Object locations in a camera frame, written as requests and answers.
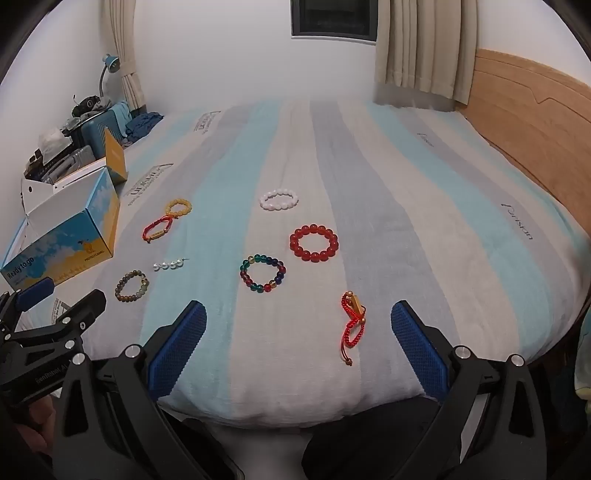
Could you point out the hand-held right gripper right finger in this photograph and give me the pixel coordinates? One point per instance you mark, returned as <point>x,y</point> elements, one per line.
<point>418,350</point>

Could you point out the teal suitcase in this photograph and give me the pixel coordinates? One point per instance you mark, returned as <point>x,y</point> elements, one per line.
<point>99,131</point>

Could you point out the beige curtain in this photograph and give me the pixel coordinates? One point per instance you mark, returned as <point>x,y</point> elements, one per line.
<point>122,46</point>
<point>420,50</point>

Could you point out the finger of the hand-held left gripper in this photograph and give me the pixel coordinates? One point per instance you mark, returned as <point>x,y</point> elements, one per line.
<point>81,307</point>
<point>34,290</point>

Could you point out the blue and yellow cardboard box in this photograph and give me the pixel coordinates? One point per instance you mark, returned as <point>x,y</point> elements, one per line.
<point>60,230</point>

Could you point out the person's left hand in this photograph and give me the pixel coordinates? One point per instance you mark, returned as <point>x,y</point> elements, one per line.
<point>39,422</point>

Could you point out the blue desk lamp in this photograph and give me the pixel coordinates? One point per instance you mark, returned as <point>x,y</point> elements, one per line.
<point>110,64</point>

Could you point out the dark window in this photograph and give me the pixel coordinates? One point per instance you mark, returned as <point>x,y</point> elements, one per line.
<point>332,18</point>

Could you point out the white tissue pack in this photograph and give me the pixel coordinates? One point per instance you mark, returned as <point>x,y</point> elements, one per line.
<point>53,139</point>

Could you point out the black gadget pile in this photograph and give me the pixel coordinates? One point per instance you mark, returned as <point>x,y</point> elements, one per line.
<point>85,105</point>

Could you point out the dark blue cloth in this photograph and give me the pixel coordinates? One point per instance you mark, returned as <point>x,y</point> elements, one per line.
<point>144,122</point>

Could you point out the white pearl strand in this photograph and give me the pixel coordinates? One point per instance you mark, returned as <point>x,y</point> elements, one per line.
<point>166,266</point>

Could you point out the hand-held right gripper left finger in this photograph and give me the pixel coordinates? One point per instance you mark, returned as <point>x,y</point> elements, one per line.
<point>180,346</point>

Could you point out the wooden headboard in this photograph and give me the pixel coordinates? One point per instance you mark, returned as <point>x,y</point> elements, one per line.
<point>531,115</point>

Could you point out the silver suitcase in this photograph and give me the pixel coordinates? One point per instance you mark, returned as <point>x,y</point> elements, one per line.
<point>60,166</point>

